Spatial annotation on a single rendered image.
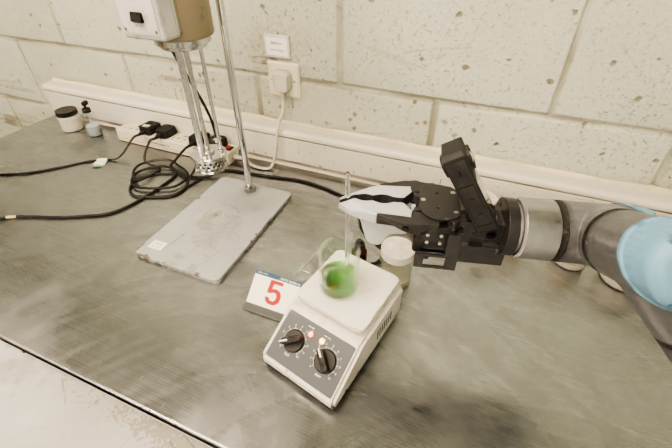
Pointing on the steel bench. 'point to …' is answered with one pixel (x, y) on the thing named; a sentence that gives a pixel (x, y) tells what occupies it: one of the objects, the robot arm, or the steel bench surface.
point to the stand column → (230, 72)
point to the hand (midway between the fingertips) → (349, 199)
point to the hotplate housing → (365, 343)
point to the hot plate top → (364, 306)
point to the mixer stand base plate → (214, 229)
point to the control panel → (302, 361)
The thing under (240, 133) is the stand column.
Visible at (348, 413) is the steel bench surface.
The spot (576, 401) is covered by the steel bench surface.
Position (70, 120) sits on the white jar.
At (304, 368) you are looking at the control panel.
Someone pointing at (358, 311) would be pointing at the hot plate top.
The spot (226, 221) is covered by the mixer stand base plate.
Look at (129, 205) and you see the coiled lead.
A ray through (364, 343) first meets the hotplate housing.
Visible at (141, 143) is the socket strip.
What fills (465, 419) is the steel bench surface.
